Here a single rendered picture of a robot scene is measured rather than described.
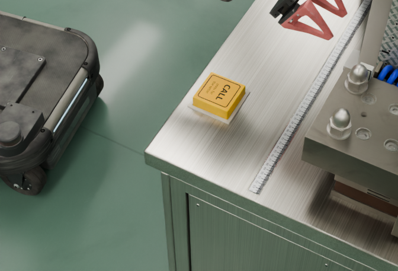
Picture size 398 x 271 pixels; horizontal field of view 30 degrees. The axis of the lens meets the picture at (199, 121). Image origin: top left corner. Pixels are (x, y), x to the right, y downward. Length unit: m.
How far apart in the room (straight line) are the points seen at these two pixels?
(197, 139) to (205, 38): 1.45
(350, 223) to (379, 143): 0.15
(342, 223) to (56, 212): 1.26
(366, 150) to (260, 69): 0.34
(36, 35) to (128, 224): 0.67
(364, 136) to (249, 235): 0.29
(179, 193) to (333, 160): 0.31
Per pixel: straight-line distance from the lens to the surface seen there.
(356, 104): 1.17
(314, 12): 1.17
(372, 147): 1.12
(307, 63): 1.39
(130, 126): 2.44
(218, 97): 1.29
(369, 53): 1.35
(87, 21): 2.79
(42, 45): 2.39
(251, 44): 1.41
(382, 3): 1.26
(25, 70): 2.30
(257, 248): 1.32
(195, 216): 1.34
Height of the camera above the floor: 1.91
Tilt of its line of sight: 51 degrees down
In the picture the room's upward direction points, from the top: 1 degrees counter-clockwise
